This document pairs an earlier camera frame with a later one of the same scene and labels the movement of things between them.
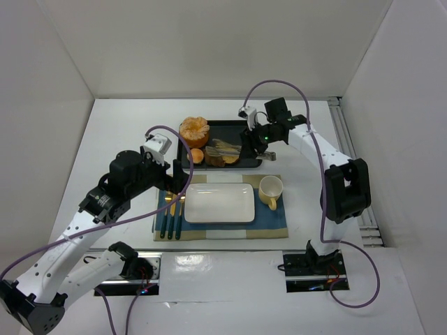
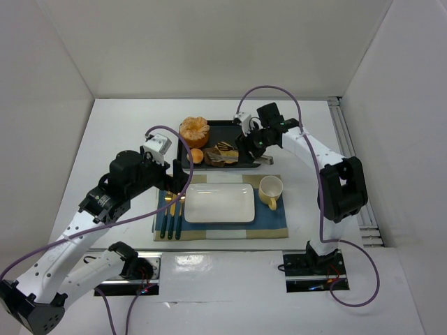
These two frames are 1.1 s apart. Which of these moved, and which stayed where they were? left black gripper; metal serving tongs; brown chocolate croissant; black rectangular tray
Moved: metal serving tongs
Stayed: black rectangular tray; brown chocolate croissant; left black gripper
